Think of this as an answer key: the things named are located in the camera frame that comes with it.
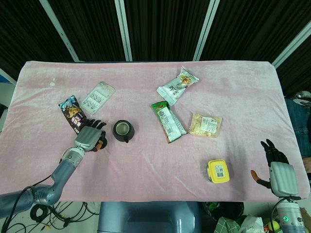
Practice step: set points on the green checkered bag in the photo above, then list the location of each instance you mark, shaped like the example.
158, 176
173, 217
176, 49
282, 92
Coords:
226, 225

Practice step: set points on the yellow tennis ball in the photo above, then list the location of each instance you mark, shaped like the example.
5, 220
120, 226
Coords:
275, 225

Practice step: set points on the white nut snack bag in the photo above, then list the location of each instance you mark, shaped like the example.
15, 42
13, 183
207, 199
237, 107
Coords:
176, 87

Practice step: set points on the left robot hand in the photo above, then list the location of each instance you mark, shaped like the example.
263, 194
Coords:
88, 137

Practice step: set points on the yellow lidded box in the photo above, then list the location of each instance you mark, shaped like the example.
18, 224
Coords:
218, 170

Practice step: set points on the pink fleece table cloth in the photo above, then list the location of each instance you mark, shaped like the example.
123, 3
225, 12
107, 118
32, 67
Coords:
155, 157

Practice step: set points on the black basket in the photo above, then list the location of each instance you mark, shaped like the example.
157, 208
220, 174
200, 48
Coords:
223, 210

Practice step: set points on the green snack bag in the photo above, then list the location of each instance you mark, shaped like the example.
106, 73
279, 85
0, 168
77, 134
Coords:
168, 122

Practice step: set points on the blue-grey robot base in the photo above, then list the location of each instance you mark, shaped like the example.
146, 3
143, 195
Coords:
148, 217

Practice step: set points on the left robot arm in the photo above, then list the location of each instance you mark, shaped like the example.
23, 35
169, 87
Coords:
58, 173

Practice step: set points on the white plastic bag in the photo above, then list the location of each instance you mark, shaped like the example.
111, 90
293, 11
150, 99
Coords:
251, 224

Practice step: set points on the clear bag of crackers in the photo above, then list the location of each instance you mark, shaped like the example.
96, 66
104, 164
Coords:
205, 125

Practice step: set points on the blue denim cloth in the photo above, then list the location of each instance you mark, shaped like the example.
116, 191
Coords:
298, 126

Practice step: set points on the black teapot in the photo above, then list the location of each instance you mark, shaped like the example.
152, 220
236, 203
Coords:
123, 132

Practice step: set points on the blister pack with card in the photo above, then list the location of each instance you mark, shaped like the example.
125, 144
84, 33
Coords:
97, 97

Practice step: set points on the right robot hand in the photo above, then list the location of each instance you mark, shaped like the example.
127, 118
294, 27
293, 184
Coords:
283, 177

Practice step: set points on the white partition post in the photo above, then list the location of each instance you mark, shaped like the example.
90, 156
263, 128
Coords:
60, 31
206, 29
123, 29
291, 46

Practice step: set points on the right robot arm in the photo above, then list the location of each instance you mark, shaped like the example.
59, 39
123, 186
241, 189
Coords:
290, 216

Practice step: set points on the dark brown snack bag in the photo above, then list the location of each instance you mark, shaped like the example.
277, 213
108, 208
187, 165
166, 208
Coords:
74, 114

